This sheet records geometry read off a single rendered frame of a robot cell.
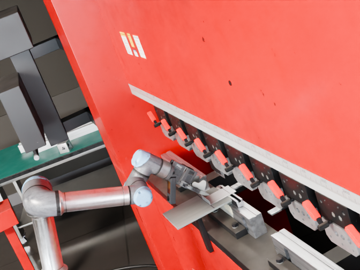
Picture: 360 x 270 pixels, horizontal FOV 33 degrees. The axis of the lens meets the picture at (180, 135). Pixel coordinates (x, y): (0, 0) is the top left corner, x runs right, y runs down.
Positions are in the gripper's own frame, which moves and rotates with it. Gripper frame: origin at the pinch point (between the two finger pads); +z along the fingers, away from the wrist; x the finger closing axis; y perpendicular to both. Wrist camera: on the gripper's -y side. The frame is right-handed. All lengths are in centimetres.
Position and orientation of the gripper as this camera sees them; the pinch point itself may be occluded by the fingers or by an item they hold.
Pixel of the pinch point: (203, 192)
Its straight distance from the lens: 264.0
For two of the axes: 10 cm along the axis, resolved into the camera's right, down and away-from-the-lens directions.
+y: 4.6, -8.9, -0.3
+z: 8.1, 4.0, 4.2
